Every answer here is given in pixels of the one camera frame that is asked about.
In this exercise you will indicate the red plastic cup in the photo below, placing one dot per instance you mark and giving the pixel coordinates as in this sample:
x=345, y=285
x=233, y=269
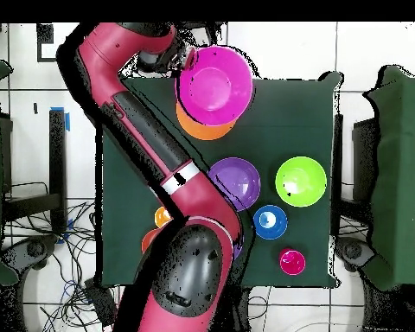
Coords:
x=292, y=263

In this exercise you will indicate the orange plastic cup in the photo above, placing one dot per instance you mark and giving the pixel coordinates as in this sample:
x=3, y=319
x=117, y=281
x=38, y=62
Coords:
x=160, y=217

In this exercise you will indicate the black stool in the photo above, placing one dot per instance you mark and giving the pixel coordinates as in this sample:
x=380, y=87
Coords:
x=212, y=34

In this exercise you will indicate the black metal stand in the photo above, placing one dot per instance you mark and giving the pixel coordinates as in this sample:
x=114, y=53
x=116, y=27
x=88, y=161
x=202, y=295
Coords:
x=57, y=155

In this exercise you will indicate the light green plastic bowl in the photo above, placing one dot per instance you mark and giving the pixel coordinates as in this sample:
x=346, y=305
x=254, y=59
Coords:
x=301, y=181

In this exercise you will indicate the black floor frame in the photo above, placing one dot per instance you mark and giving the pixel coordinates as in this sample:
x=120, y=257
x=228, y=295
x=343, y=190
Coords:
x=45, y=34

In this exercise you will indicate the purple plastic bowl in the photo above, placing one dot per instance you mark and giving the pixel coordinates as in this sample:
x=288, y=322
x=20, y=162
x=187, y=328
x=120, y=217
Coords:
x=238, y=250
x=240, y=183

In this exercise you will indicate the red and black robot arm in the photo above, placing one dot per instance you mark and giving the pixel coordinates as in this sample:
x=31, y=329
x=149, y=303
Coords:
x=200, y=200

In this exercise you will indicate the large pink plastic bowl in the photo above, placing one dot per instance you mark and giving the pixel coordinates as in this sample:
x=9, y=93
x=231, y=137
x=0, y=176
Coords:
x=216, y=86

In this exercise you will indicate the large orange plastic bowl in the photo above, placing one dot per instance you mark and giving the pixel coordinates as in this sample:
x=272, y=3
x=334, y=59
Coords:
x=200, y=131

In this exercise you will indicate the small red-orange plastic bowl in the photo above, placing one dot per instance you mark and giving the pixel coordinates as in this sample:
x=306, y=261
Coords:
x=148, y=238

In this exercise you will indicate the blue plastic bowl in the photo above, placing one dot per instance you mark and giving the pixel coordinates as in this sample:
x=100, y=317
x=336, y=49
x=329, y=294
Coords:
x=271, y=222

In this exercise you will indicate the dark green tablecloth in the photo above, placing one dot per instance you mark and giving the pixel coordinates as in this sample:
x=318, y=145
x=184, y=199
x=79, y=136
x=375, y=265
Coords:
x=280, y=121

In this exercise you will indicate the black power brick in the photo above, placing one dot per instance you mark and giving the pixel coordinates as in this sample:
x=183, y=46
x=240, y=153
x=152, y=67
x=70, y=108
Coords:
x=102, y=304

